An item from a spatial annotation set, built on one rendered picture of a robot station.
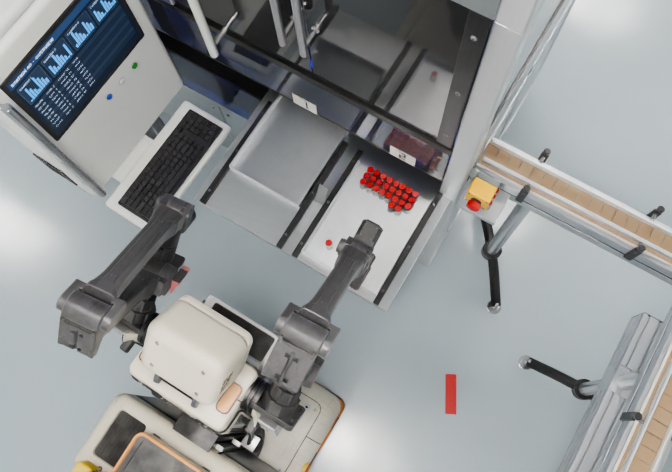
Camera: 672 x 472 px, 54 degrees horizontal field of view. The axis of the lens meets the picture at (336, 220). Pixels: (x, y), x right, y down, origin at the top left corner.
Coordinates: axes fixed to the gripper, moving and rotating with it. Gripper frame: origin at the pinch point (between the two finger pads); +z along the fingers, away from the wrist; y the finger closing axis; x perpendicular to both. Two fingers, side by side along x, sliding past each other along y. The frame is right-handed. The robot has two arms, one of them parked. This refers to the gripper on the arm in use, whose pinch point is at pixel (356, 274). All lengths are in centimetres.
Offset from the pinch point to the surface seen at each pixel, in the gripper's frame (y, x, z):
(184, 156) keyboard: 10, 72, 25
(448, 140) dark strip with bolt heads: 39.2, -4.8, -16.9
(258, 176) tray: 15, 45, 20
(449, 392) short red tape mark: -5, -44, 108
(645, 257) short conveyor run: 49, -68, 16
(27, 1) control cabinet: 8, 90, -50
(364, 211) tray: 21.7, 10.5, 20.0
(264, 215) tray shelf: 5.0, 36.7, 19.9
